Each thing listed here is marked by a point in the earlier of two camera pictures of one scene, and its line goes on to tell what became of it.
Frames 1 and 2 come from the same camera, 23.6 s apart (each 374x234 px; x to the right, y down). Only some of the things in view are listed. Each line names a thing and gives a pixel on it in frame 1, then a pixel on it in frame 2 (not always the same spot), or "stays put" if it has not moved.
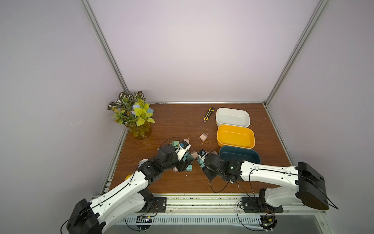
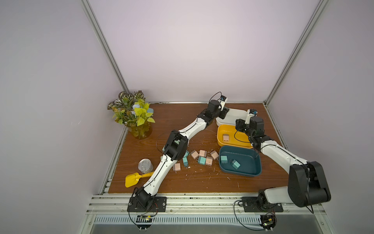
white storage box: x=233 y=117 stays put
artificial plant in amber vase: x=132 y=110 stays put
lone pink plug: x=203 y=136 to x=226 y=137
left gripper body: x=173 y=163 to x=221 y=114
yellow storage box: x=236 y=136 stays put
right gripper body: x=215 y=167 to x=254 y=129
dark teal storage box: x=249 y=155 stays put
